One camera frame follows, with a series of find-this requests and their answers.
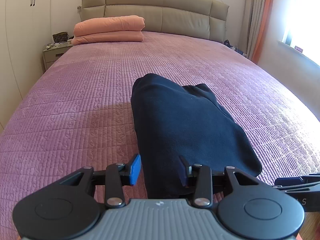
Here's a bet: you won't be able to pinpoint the purple quilted bedspread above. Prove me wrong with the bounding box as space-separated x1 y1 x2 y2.
1 32 319 239

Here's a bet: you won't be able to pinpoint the beige padded headboard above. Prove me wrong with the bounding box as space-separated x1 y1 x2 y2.
78 0 229 43

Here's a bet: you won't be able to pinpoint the dark items beside bed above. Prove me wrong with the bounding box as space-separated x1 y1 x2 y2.
223 40 247 57

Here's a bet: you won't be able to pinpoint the bright window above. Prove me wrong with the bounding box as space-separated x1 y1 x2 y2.
282 0 320 64

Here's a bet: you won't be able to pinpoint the grey and orange curtain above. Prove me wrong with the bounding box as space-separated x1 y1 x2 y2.
238 0 273 64

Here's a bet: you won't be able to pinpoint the brown patterned pouch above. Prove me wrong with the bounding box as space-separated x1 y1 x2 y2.
53 31 69 43

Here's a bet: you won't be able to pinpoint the lower pink folded blanket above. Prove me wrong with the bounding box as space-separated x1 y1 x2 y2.
72 31 144 46

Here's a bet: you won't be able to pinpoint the white wardrobe with handles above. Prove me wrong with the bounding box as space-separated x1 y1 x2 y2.
1 0 52 129

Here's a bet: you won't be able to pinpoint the navy blue zip jacket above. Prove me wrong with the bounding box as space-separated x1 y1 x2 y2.
131 74 263 199

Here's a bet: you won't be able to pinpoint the upper pink folded blanket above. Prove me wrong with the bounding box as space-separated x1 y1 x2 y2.
73 15 145 37

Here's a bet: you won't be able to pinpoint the pink folded blanket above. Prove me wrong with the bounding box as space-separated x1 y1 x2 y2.
72 31 144 46
73 15 145 37

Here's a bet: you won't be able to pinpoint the beige bedside nightstand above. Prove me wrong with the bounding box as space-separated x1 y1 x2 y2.
42 42 73 70

